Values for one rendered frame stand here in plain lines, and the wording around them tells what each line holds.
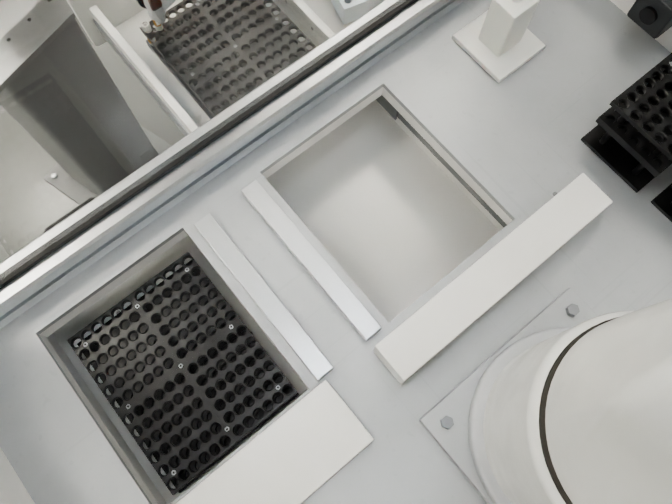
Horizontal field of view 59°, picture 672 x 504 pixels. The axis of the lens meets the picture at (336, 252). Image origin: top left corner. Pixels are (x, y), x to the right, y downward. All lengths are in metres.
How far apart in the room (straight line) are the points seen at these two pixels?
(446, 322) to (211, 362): 0.28
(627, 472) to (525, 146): 0.47
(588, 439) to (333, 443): 0.30
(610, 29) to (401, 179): 0.34
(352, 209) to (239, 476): 0.39
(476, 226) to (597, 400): 0.49
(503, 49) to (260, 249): 0.40
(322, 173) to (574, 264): 0.36
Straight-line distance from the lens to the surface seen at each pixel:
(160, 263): 0.84
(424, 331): 0.64
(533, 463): 0.51
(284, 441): 0.65
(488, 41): 0.83
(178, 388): 0.73
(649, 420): 0.38
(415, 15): 0.81
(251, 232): 0.71
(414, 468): 0.67
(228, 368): 0.72
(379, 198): 0.85
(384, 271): 0.81
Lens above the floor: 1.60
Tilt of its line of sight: 72 degrees down
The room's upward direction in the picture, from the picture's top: 1 degrees clockwise
